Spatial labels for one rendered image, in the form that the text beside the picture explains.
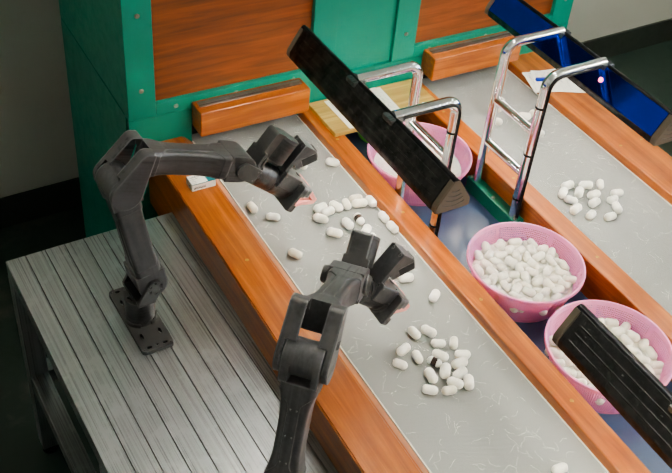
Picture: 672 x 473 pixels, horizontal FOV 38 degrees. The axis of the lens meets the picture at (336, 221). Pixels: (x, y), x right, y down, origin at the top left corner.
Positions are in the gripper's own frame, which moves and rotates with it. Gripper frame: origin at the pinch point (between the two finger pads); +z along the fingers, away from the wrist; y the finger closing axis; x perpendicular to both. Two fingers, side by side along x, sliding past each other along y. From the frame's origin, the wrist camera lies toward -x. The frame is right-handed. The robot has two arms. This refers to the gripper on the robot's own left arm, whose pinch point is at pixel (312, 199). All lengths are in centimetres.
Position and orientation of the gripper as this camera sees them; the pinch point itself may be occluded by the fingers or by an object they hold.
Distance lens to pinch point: 214.7
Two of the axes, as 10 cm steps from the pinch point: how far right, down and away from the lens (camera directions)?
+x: -6.3, 7.4, 2.2
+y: -4.8, -6.0, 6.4
